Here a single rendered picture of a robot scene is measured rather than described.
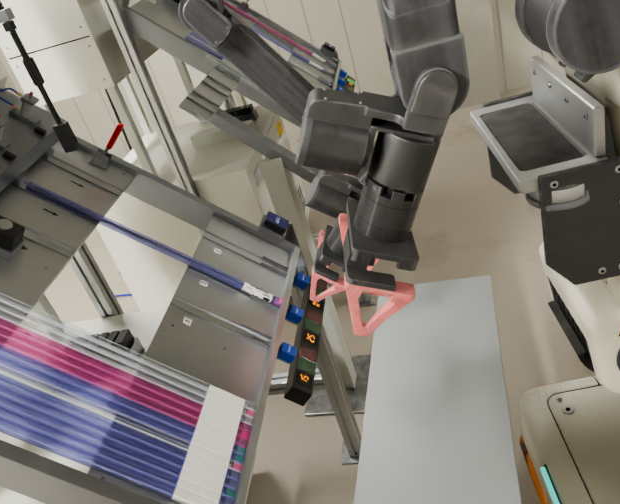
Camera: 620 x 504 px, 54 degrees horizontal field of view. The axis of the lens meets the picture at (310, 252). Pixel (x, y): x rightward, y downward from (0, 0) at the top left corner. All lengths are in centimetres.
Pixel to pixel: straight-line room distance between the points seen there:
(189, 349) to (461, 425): 46
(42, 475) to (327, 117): 54
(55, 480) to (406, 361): 63
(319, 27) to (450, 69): 341
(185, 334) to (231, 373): 10
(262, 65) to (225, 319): 44
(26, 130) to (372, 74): 297
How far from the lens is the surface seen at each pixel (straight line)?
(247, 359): 105
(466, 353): 115
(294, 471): 184
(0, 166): 113
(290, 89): 95
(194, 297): 110
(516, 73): 399
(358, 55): 393
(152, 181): 132
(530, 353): 201
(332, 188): 100
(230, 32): 93
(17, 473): 84
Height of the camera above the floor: 138
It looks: 30 degrees down
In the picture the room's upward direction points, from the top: 18 degrees counter-clockwise
